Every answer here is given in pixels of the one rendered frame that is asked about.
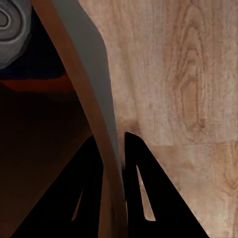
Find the can of soda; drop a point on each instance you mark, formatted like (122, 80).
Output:
(26, 51)
(62, 83)

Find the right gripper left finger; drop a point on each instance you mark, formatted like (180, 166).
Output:
(51, 216)

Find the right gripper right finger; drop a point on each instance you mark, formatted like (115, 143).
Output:
(173, 217)

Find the trash can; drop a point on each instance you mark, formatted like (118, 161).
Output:
(40, 132)

